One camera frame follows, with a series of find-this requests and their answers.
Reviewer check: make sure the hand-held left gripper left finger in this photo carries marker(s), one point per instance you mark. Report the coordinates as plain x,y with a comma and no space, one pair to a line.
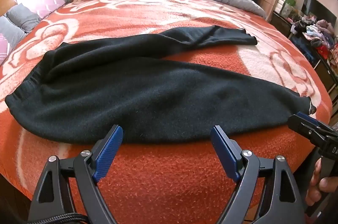
108,151

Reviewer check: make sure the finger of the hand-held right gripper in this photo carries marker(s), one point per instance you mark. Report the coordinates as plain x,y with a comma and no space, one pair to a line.
307,118
303,128

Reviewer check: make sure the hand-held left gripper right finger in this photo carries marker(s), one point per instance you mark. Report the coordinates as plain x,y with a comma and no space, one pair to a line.
224,151

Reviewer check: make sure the black pants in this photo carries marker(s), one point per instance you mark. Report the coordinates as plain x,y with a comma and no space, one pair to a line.
132,97

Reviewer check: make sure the person's right hand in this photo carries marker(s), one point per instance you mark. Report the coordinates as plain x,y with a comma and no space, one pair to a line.
315,181

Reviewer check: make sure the orange white floral blanket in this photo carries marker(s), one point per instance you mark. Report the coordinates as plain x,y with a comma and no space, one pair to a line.
171,176

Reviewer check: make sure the dark low cabinet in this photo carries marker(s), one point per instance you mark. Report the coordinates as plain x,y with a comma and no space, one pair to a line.
306,50

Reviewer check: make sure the pile of clothes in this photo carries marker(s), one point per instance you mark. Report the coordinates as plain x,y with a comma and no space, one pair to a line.
320,33

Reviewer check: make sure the black television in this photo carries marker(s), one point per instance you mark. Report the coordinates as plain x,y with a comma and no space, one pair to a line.
317,11

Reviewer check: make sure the grey pillow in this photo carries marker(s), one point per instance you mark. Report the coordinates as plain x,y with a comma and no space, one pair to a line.
21,18

